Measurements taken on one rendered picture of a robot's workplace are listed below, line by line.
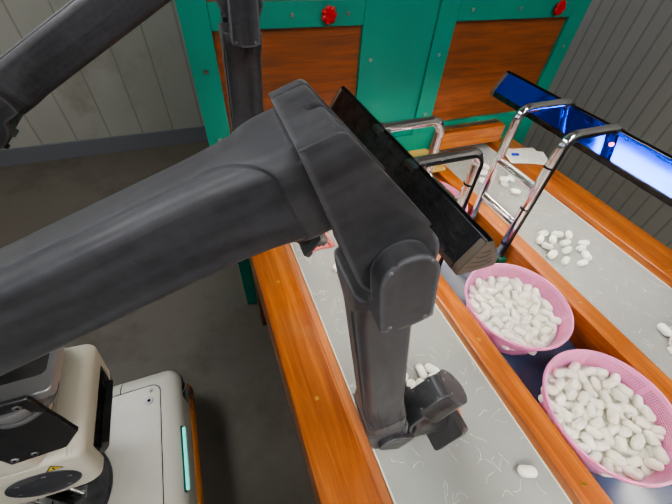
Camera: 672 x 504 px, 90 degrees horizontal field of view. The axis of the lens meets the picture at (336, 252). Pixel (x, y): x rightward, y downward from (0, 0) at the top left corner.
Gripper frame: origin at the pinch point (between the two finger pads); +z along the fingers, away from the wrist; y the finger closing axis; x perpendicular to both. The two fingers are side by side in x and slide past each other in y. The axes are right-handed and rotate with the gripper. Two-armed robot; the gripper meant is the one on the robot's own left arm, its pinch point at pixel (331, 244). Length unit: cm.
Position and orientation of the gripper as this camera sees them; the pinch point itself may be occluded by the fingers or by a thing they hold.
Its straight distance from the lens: 91.2
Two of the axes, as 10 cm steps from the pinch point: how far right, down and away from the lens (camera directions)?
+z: 6.7, 2.8, 6.9
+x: -6.5, 6.6, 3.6
